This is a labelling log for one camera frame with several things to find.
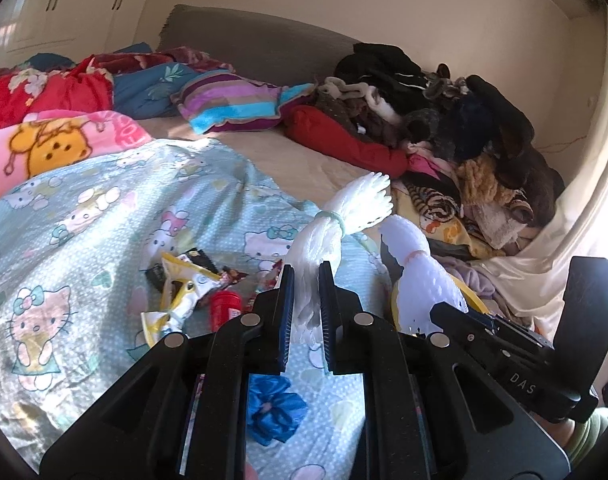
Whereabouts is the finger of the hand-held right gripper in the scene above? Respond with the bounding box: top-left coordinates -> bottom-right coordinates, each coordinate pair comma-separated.
429,301 -> 555,361

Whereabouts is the black green snack wrapper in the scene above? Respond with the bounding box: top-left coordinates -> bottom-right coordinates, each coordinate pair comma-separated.
146,247 -> 215,291

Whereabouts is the white wardrobe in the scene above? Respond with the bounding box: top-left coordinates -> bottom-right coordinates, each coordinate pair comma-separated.
0,0 -> 155,61

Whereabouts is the yellow white snack wrapper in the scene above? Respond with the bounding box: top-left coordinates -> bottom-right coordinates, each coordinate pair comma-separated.
140,310 -> 187,350
159,252 -> 223,323

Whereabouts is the light blue cat print blanket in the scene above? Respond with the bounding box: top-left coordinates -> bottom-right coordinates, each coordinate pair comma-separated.
0,137 -> 399,480

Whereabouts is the red floral blanket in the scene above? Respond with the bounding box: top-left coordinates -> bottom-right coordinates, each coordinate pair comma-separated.
0,57 -> 115,133

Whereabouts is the black garment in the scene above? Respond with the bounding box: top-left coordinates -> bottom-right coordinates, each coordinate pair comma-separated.
334,42 -> 427,111

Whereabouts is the small red plastic cup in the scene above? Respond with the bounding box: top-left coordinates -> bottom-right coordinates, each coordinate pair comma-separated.
209,290 -> 245,332

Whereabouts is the yellow cartoon print blanket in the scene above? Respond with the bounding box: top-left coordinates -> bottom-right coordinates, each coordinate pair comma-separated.
391,180 -> 507,261

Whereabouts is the lavender fleece cloth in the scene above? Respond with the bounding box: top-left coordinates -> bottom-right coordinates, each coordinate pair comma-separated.
434,259 -> 502,303

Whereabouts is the white plastic bundle green band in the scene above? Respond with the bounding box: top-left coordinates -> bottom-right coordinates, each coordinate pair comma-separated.
283,172 -> 395,347

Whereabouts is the red foil wrapper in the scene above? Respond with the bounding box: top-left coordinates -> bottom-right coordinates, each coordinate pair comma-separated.
257,260 -> 285,294

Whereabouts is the purple striped pillow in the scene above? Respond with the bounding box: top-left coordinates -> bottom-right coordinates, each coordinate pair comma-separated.
171,70 -> 317,135

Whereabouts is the blue leaf print quilt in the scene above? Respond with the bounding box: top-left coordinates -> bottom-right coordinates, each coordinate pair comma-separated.
21,42 -> 205,120

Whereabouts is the pink bear print blanket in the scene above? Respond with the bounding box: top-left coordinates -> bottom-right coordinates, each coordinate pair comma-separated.
0,110 -> 152,211

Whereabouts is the grey padded headboard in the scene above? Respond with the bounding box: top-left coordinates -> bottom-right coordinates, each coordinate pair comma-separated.
156,4 -> 365,86

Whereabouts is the cream curtain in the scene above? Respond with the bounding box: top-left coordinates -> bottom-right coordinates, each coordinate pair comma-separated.
501,7 -> 608,341

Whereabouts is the tan fuzzy garment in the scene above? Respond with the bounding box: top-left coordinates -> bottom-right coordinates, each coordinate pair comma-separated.
454,155 -> 517,213

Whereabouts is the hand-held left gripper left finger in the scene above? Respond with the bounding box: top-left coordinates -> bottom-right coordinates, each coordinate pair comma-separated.
41,262 -> 295,480

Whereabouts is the dark brown plush garment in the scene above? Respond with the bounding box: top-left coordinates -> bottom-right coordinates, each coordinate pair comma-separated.
464,75 -> 566,223

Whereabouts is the crumpled blue plastic bag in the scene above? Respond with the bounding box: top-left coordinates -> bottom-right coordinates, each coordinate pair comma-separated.
247,375 -> 309,446

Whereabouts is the person's right forearm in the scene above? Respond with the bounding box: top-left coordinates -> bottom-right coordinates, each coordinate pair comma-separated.
536,407 -> 608,466

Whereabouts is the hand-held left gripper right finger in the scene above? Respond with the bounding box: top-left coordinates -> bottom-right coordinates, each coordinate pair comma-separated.
319,260 -> 570,480

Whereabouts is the dark red patterned blanket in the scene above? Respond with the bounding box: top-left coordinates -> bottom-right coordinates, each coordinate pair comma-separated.
91,46 -> 235,77

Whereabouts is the dark red candy wrapper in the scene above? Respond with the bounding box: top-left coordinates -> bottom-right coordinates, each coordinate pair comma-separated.
218,266 -> 249,287

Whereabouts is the red garment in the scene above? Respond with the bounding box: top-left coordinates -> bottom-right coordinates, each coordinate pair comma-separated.
284,105 -> 409,177

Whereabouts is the navy fuzzy garment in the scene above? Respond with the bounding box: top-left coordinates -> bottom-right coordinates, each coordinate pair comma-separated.
444,94 -> 491,161

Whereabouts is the beige bed sheet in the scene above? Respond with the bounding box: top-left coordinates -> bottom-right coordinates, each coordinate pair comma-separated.
144,117 -> 409,211

